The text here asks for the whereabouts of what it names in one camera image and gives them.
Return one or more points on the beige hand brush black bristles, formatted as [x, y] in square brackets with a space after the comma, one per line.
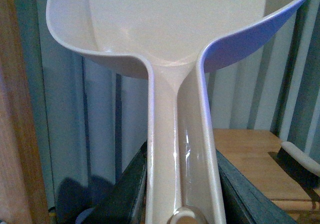
[299, 165]

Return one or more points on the beige plastic dustpan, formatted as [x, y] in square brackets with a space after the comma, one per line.
[172, 44]

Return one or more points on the wooden side table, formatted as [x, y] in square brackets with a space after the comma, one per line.
[253, 153]

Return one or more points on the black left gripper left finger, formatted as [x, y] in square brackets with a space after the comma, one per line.
[125, 202]

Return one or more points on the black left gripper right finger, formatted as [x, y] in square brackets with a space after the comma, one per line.
[243, 202]

